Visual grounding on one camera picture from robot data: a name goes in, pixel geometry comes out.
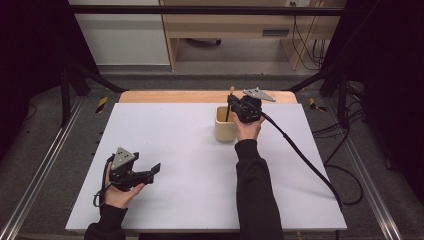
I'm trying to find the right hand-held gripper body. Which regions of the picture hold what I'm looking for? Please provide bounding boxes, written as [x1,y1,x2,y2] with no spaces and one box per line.
[236,86,277,124]

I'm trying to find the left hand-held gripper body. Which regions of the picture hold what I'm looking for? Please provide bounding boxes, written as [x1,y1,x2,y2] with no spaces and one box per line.
[106,146,155,193]

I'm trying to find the aluminium floor rail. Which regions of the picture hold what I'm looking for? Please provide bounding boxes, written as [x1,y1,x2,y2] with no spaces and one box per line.
[324,96,405,240]
[0,95,85,240]

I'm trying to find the black cables under desk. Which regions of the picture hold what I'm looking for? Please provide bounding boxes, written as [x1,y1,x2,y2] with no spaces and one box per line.
[289,1,327,71]

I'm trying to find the white table board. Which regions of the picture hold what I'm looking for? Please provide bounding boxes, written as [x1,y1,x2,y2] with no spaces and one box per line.
[65,102,348,232]

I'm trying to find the black frame crossbar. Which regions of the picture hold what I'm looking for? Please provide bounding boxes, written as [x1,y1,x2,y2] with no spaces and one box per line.
[67,5,348,16]

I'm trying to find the person's left hand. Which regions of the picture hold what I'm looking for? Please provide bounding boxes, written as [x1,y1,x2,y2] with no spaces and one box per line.
[103,164,146,210]

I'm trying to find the black metal stand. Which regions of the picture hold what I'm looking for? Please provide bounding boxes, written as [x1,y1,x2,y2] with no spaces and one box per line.
[287,62,352,130]
[59,62,129,128]

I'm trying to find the black curtain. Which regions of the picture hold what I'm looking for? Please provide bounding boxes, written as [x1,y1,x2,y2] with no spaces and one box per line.
[0,0,101,162]
[320,0,424,204]

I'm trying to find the cream chopstick holder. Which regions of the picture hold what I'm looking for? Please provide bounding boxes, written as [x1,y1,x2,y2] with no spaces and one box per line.
[214,105,239,144]

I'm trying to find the wooden desk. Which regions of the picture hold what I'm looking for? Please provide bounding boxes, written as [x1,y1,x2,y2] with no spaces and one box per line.
[159,0,348,72]

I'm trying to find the black floor cables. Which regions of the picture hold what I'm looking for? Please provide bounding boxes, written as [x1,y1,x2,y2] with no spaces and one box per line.
[312,83,366,207]

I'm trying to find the white cabinet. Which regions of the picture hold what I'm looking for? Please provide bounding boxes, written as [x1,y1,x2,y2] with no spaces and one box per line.
[67,0,171,66]

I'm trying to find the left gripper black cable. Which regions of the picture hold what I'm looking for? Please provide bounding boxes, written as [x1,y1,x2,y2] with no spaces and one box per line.
[92,155,115,208]

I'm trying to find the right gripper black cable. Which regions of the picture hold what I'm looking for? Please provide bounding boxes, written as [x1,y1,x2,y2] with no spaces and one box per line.
[259,111,345,210]

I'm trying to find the yellow black tape marker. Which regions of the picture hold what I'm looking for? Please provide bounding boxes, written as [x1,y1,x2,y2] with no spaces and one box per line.
[308,97,328,113]
[95,95,110,114]

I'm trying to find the person's right hand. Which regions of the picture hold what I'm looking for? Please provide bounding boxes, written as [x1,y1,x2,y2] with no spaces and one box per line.
[231,112,266,142]

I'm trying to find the wooden table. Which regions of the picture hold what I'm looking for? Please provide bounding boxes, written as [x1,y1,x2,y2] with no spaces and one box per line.
[118,90,298,105]

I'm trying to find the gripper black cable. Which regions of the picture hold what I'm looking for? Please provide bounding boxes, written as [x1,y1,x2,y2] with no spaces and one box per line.
[259,111,345,210]
[92,155,115,208]

